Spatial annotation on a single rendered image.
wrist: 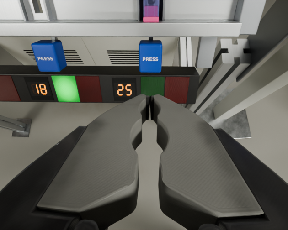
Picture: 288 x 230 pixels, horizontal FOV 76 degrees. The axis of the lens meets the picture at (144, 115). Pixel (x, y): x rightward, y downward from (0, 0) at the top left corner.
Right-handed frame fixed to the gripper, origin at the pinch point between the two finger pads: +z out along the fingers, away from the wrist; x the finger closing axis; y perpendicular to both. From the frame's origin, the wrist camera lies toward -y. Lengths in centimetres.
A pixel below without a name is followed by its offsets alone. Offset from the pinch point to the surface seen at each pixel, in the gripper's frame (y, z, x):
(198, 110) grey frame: 19.4, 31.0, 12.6
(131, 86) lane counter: 4.0, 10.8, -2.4
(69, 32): -2.7, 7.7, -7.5
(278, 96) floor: 36, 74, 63
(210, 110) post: 41, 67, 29
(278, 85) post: 15, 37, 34
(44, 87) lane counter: 4.2, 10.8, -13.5
